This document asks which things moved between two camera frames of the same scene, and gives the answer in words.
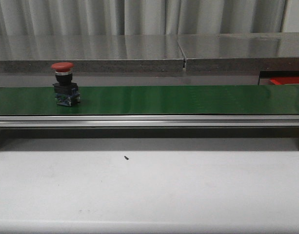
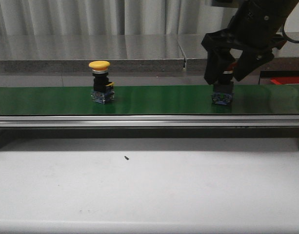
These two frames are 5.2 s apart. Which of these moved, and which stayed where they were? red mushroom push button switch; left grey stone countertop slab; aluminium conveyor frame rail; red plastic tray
Moved: red mushroom push button switch
Stayed: red plastic tray; left grey stone countertop slab; aluminium conveyor frame rail
